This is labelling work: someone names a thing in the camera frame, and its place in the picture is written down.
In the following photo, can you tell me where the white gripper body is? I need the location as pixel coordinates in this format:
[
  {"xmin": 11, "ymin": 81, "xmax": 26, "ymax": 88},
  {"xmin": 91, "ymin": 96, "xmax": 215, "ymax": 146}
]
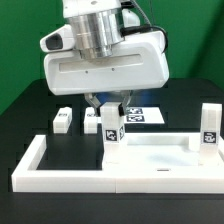
[{"xmin": 40, "ymin": 25, "xmax": 169, "ymax": 95}]

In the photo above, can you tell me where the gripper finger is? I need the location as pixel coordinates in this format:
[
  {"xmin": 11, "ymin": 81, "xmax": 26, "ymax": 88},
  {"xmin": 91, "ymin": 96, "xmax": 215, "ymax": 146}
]
[
  {"xmin": 84, "ymin": 93, "xmax": 101, "ymax": 117},
  {"xmin": 118, "ymin": 90, "xmax": 133, "ymax": 116}
]

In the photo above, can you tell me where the marker base plate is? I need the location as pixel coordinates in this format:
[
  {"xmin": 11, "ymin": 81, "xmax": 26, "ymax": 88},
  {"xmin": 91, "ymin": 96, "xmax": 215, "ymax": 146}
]
[{"xmin": 125, "ymin": 107, "xmax": 164, "ymax": 124}]

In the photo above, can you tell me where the white U-shaped frame fence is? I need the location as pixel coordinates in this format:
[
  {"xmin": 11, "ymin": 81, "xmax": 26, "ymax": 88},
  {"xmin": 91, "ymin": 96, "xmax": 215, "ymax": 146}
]
[{"xmin": 11, "ymin": 134, "xmax": 224, "ymax": 194}]

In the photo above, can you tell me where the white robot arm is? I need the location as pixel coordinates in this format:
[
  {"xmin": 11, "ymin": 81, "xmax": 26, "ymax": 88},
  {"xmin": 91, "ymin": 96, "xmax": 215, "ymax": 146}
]
[{"xmin": 40, "ymin": 0, "xmax": 169, "ymax": 114}]

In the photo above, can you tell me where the white desk top tray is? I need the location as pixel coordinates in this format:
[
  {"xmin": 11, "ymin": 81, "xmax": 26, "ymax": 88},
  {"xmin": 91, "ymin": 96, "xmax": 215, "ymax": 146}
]
[{"xmin": 102, "ymin": 133, "xmax": 224, "ymax": 194}]

